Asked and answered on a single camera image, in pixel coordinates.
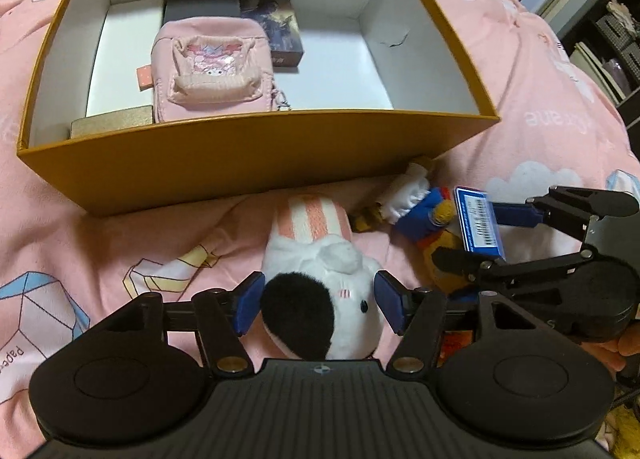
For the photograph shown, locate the small orange object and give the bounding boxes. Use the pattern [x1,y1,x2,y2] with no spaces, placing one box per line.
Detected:
[440,331,473,370]

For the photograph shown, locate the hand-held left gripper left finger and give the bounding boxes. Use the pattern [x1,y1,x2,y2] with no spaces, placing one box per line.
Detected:
[90,271,266,375]

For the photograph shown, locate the yellow bear plush blue outfit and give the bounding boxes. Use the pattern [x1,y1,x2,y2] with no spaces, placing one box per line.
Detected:
[350,156,481,302]

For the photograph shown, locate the white dog plush black ear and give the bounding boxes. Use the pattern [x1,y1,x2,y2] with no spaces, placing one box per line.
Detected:
[260,193,386,360]

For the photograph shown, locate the dark picture-printed box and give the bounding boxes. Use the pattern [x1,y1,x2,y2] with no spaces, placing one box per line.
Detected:
[239,0,303,67]

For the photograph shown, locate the dark grey box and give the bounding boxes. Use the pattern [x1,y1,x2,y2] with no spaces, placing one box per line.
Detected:
[164,0,240,25]

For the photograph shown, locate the orange cardboard box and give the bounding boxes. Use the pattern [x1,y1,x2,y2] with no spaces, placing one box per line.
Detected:
[16,0,501,216]

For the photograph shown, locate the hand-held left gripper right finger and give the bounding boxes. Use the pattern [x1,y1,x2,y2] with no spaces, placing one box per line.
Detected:
[374,270,556,374]

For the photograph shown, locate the pink mini backpack pouch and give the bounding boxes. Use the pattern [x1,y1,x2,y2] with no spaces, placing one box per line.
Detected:
[135,16,296,124]

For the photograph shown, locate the storage shelf unit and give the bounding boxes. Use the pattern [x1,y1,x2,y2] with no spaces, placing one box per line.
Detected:
[500,0,640,140]

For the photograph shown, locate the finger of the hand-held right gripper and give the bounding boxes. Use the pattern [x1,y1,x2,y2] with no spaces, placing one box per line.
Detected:
[431,246,598,299]
[492,186,640,242]

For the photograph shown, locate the blue box with barcode label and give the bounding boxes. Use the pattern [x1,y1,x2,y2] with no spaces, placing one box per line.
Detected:
[453,185,506,260]

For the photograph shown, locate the pink cloud-print bedsheet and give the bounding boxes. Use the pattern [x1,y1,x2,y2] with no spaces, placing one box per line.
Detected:
[0,0,640,459]

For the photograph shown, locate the person's right hand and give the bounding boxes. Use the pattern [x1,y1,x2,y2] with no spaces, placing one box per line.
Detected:
[597,320,640,377]

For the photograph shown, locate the small kraft brown box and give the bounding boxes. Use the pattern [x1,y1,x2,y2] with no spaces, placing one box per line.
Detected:
[70,106,155,140]

